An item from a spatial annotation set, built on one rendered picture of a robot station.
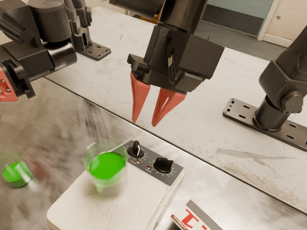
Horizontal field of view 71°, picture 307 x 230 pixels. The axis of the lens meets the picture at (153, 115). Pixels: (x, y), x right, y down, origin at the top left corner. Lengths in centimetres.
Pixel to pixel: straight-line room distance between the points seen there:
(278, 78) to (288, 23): 270
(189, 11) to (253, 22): 289
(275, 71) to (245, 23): 275
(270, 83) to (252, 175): 18
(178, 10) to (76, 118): 34
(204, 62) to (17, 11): 29
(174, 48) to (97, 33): 62
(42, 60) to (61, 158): 19
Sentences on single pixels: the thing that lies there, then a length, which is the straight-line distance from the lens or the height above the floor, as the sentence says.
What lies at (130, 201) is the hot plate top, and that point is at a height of 99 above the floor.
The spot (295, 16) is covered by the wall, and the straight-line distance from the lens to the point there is 314.
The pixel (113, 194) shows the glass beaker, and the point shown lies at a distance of 30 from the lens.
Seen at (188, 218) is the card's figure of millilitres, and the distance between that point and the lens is 38.
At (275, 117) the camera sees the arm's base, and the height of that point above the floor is 95.
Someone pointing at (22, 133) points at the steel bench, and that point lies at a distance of 55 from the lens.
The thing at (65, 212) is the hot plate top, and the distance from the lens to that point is 32.
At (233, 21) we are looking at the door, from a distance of 324.
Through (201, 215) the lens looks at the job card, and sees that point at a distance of 41.
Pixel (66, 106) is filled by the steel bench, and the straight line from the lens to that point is 57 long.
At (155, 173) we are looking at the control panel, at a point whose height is 96.
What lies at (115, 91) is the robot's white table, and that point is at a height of 90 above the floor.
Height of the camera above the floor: 128
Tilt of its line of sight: 47 degrees down
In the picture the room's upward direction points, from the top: 4 degrees clockwise
